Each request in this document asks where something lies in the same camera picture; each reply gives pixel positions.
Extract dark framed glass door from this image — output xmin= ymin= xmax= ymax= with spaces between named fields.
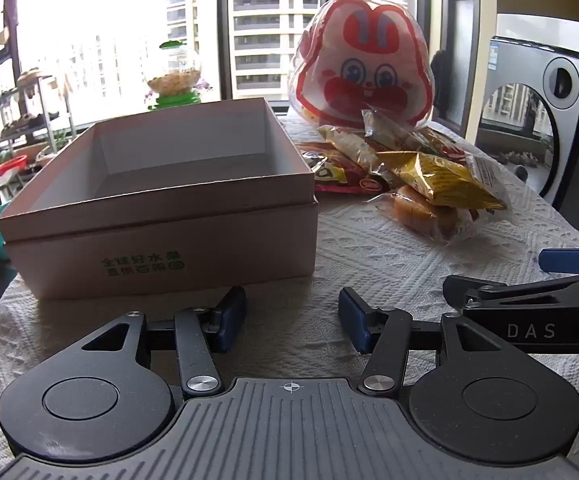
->
xmin=439 ymin=0 xmax=481 ymax=136

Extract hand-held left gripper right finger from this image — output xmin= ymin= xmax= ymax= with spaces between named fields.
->
xmin=338 ymin=287 xmax=507 ymax=396

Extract clear green yellow snack packet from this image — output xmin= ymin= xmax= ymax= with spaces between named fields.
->
xmin=361 ymin=109 xmax=423 ymax=153

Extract cardboard box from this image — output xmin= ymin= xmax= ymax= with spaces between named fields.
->
xmin=0 ymin=99 xmax=319 ymax=301

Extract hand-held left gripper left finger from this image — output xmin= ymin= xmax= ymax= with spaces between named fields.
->
xmin=80 ymin=285 xmax=248 ymax=397

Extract red rabbit face bag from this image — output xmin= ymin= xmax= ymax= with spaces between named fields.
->
xmin=288 ymin=0 xmax=436 ymax=128

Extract white textured tablecloth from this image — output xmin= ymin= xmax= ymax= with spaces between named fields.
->
xmin=0 ymin=110 xmax=579 ymax=480

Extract pancake pastry snack packet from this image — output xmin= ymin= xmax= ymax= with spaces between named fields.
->
xmin=375 ymin=185 xmax=483 ymax=246

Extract red snack packet black label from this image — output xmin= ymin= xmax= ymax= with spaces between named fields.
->
xmin=297 ymin=142 xmax=395 ymax=195

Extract metal storage rack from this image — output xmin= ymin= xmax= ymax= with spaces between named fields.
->
xmin=0 ymin=72 xmax=78 ymax=161

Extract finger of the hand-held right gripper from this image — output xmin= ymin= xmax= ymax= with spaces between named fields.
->
xmin=538 ymin=245 xmax=579 ymax=272
xmin=443 ymin=274 xmax=579 ymax=308

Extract red basin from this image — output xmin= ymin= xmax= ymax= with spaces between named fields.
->
xmin=0 ymin=156 xmax=28 ymax=177

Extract green candy dispenser clear globe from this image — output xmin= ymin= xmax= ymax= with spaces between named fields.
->
xmin=142 ymin=40 xmax=205 ymax=111

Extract silver washing machine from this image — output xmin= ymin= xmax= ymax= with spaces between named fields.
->
xmin=474 ymin=35 xmax=579 ymax=206

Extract plain red snack packet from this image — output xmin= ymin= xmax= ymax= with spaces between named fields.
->
xmin=422 ymin=127 xmax=467 ymax=161

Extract white snack packet red label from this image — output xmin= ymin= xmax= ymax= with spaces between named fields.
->
xmin=317 ymin=124 xmax=377 ymax=166

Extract clear snack packet white label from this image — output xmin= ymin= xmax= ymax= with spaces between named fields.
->
xmin=462 ymin=152 xmax=515 ymax=211

